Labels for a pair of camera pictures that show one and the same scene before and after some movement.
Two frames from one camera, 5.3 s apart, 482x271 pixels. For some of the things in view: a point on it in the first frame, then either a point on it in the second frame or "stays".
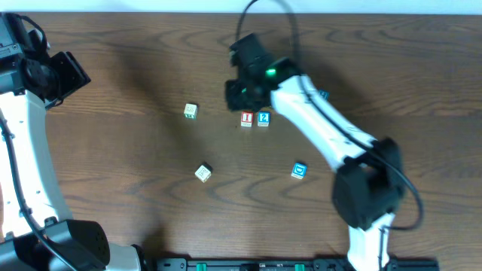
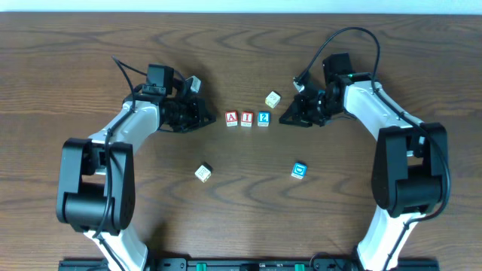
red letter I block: (247, 119) stays
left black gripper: (70, 70) → (193, 114)
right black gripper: (236, 96) → (303, 109)
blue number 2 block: (263, 119) stays
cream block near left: (204, 172) stays
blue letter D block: (299, 170) stays
